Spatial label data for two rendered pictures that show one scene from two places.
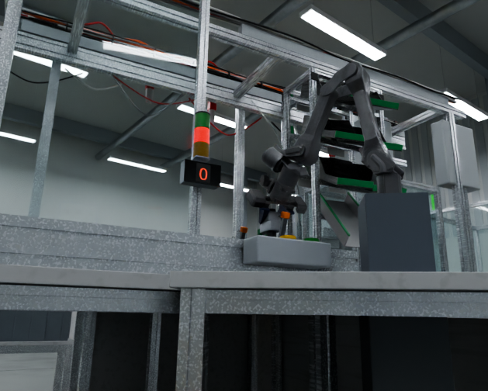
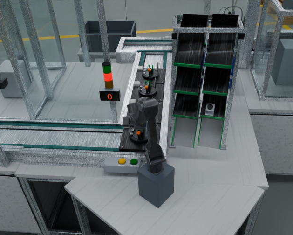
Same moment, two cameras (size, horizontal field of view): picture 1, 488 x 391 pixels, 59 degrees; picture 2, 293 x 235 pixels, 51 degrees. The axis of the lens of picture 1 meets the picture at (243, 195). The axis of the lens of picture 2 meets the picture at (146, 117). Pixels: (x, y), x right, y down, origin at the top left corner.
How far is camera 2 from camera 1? 177 cm
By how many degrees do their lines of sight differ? 63
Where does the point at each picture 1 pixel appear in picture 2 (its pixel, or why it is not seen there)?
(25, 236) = (32, 157)
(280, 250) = (114, 169)
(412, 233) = (151, 192)
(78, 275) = (44, 176)
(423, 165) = not seen: outside the picture
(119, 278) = (56, 177)
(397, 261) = (146, 196)
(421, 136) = not seen: outside the picture
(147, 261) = (70, 162)
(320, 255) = (133, 170)
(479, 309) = not seen: outside the picture
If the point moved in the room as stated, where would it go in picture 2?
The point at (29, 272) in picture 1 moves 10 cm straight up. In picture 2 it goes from (32, 176) to (28, 164)
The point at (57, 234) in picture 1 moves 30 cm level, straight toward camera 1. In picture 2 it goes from (40, 157) to (16, 197)
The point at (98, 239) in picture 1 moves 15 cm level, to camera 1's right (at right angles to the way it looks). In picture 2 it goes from (52, 157) to (71, 167)
